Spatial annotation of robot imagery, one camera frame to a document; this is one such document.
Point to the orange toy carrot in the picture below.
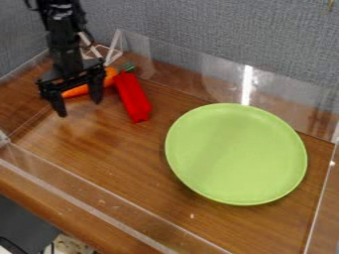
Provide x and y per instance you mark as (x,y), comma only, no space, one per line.
(111,73)

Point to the red cloth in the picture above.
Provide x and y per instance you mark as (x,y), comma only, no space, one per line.
(135,101)

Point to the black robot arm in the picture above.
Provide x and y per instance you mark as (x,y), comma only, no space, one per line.
(65,21)

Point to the clear acrylic enclosure wall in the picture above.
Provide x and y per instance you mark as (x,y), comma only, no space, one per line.
(90,171)

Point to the green round plate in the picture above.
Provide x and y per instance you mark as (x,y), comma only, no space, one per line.
(236,154)

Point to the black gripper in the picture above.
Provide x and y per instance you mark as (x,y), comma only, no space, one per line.
(54,83)

